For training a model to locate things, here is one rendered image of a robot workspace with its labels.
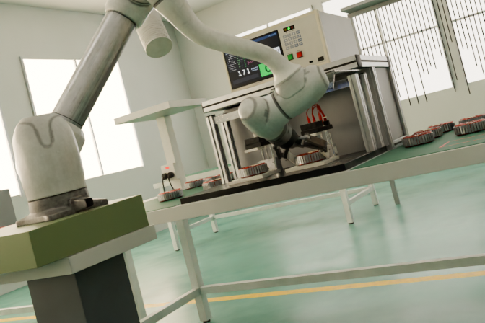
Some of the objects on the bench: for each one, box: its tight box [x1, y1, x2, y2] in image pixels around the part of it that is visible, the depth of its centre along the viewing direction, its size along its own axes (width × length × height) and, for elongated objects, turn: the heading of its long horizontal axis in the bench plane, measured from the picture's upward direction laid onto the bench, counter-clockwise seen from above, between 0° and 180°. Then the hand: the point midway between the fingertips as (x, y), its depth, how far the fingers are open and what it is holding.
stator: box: [401, 131, 435, 148], centre depth 206 cm, size 11×11×4 cm
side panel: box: [370, 66, 409, 151], centre depth 229 cm, size 28×3×32 cm, turn 63°
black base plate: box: [180, 146, 387, 205], centre depth 212 cm, size 47×64×2 cm
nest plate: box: [228, 169, 281, 185], centre depth 217 cm, size 15×15×1 cm
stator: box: [294, 150, 326, 166], centre depth 205 cm, size 11×11×4 cm
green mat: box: [350, 130, 485, 170], centre depth 198 cm, size 94×61×1 cm, turn 63°
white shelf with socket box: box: [114, 98, 207, 192], centre depth 306 cm, size 35×37×46 cm
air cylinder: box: [258, 157, 283, 171], centre depth 229 cm, size 5×8×6 cm
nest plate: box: [285, 156, 339, 173], centre depth 205 cm, size 15×15×1 cm
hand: (310, 156), depth 205 cm, fingers open, 12 cm apart
